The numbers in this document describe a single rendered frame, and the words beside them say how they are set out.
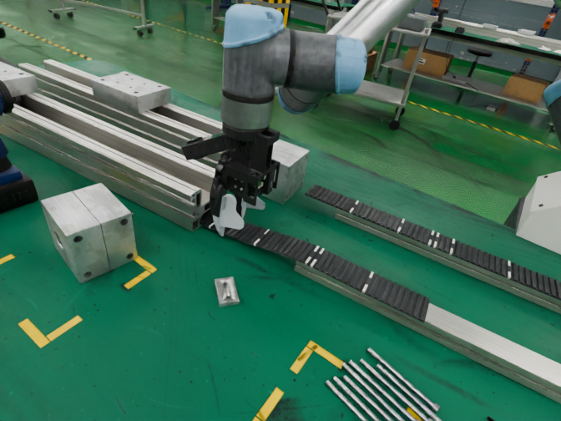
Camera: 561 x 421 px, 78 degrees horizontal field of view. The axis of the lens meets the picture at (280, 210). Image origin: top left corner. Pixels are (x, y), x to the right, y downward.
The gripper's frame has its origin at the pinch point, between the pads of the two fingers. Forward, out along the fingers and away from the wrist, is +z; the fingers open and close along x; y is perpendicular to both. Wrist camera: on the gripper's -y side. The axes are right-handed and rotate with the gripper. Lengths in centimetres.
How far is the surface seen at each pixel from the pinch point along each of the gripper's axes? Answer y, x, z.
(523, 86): 91, 481, 45
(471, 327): 43.2, 0.8, -0.8
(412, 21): -30, 303, -13
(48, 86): -72, 14, -3
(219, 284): 7.4, -12.5, 1.3
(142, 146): -23.6, 2.3, -6.2
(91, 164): -30.4, -5.0, -2.3
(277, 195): 2.8, 14.0, 0.2
